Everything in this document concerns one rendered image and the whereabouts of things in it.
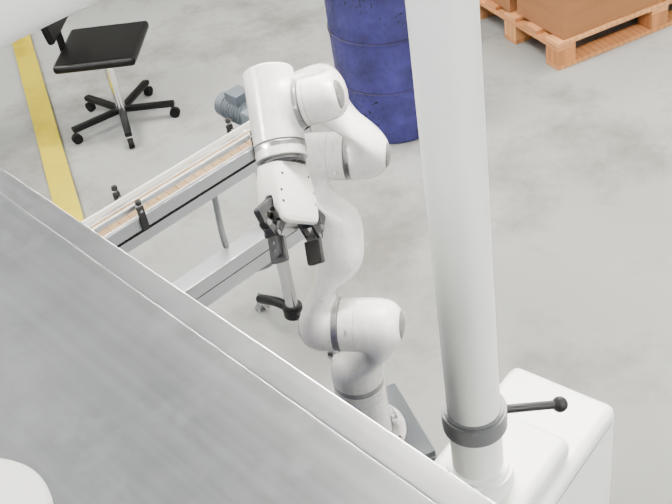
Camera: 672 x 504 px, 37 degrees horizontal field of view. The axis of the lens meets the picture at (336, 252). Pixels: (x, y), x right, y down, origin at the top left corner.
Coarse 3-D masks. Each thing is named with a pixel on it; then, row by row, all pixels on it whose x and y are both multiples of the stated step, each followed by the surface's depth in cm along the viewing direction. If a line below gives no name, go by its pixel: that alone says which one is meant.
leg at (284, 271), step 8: (256, 176) 354; (280, 264) 378; (288, 264) 380; (280, 272) 381; (288, 272) 381; (280, 280) 384; (288, 280) 383; (288, 288) 385; (288, 296) 388; (296, 296) 391; (288, 304) 391; (296, 304) 392; (296, 320) 396
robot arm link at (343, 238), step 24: (312, 144) 203; (336, 144) 202; (312, 168) 203; (336, 168) 202; (336, 192) 211; (336, 216) 207; (360, 216) 212; (336, 240) 209; (360, 240) 211; (336, 264) 211; (360, 264) 214; (312, 288) 218; (336, 288) 215; (312, 312) 216; (336, 312) 217; (312, 336) 218; (336, 336) 217
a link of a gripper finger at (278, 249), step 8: (272, 224) 154; (264, 232) 154; (272, 232) 154; (272, 240) 155; (280, 240) 154; (272, 248) 154; (280, 248) 154; (272, 256) 154; (280, 256) 154; (288, 256) 154
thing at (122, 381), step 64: (0, 192) 119; (0, 256) 109; (64, 256) 108; (128, 256) 106; (0, 320) 101; (64, 320) 99; (128, 320) 98; (192, 320) 97; (0, 384) 93; (64, 384) 92; (128, 384) 91; (192, 384) 90; (256, 384) 89; (0, 448) 87; (64, 448) 86; (128, 448) 85; (192, 448) 84; (256, 448) 83; (320, 448) 82; (384, 448) 81
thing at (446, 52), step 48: (432, 0) 92; (432, 48) 95; (480, 48) 97; (432, 96) 99; (480, 96) 100; (432, 144) 102; (480, 144) 103; (432, 192) 107; (480, 192) 106; (432, 240) 112; (480, 240) 110; (480, 288) 114; (480, 336) 119; (480, 384) 124; (480, 432) 128; (480, 480) 135
